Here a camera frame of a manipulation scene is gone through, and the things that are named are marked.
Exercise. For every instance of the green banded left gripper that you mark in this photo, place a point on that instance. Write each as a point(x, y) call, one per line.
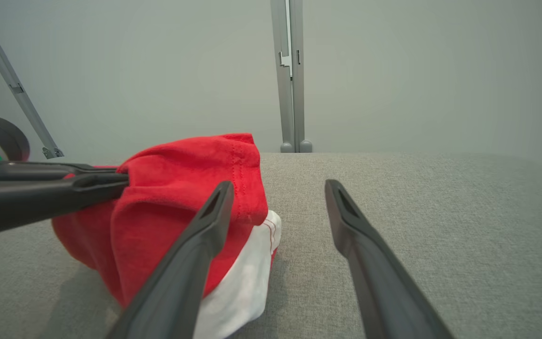
point(3, 136)

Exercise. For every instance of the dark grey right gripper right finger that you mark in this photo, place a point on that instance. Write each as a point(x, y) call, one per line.
point(384, 282)

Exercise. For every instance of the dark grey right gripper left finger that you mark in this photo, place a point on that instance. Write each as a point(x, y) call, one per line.
point(177, 282)

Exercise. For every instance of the red shorts with white stripe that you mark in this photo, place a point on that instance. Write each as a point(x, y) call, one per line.
point(172, 169)

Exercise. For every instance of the grey slanted metal strut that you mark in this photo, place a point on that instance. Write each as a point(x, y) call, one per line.
point(12, 80)

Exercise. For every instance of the grey metal frame post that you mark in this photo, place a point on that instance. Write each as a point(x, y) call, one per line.
point(286, 94)

